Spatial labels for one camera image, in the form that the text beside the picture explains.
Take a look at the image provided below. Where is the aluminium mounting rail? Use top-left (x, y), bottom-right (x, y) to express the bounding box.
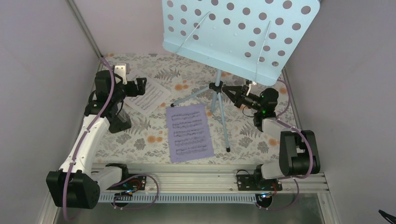
top-left (51, 164), bottom-right (330, 205)

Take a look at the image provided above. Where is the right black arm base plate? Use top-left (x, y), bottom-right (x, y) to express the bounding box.
top-left (236, 174), bottom-right (283, 191)

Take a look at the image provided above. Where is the floral patterned table mat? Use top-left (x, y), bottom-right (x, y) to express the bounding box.
top-left (96, 54), bottom-right (280, 165)

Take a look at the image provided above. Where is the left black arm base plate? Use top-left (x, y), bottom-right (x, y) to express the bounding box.
top-left (107, 174), bottom-right (147, 196)

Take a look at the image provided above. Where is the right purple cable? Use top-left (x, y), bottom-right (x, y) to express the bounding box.
top-left (275, 78), bottom-right (314, 211)

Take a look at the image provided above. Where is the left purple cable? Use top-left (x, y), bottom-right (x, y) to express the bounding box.
top-left (62, 57), bottom-right (116, 222)

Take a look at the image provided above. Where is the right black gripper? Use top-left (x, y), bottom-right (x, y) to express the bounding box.
top-left (222, 86), bottom-right (262, 112)

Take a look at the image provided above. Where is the purple cable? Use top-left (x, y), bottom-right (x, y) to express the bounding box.
top-left (275, 78), bottom-right (314, 211)
top-left (62, 57), bottom-right (116, 222)

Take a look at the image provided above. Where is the light blue music stand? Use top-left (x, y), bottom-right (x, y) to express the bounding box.
top-left (162, 0), bottom-right (321, 153)

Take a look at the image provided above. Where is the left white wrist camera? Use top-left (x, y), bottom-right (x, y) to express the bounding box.
top-left (113, 63), bottom-right (129, 85)

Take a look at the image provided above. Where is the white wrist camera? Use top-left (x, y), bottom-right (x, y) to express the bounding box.
top-left (113, 63), bottom-right (129, 85)
top-left (245, 79), bottom-right (257, 95)

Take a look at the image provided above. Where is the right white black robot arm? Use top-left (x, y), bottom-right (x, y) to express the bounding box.
top-left (222, 85), bottom-right (321, 190)

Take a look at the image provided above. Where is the white sheet music paper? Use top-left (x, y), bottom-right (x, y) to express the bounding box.
top-left (125, 70), bottom-right (171, 117)

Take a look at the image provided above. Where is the black object at corner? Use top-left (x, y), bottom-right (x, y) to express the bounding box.
top-left (378, 210), bottom-right (396, 224)

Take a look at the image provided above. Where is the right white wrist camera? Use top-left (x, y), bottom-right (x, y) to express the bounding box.
top-left (245, 79), bottom-right (257, 95)

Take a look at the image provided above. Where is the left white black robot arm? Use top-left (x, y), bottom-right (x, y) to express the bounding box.
top-left (46, 70), bottom-right (147, 209)

